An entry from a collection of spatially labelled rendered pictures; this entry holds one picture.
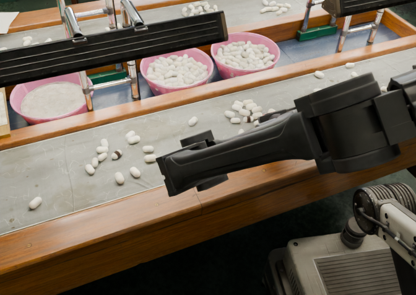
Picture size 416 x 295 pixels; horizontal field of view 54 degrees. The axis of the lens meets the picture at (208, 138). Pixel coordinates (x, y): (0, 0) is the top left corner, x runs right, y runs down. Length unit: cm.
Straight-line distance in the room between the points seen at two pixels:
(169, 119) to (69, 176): 36
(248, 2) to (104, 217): 130
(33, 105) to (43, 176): 33
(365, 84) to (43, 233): 83
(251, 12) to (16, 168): 121
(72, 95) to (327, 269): 101
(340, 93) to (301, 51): 137
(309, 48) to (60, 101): 105
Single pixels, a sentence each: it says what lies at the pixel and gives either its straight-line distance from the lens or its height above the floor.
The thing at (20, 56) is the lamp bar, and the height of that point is 110.
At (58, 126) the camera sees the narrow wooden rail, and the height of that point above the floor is 76.
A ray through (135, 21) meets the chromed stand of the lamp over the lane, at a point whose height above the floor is 112.
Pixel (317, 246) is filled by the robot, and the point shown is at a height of 47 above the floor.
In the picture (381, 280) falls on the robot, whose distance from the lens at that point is 141.
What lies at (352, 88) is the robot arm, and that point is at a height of 136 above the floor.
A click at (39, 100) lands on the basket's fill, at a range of 151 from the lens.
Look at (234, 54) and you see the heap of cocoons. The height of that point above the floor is 74.
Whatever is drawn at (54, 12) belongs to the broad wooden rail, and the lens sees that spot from 196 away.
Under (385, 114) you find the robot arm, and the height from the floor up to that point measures 135.
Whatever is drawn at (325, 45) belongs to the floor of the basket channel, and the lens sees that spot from 191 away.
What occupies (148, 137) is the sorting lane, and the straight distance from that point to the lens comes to 128.
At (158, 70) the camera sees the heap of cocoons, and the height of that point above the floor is 74.
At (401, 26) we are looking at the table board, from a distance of 211.
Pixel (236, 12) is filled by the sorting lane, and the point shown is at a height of 74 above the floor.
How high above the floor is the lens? 163
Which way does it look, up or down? 45 degrees down
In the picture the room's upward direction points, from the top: 2 degrees clockwise
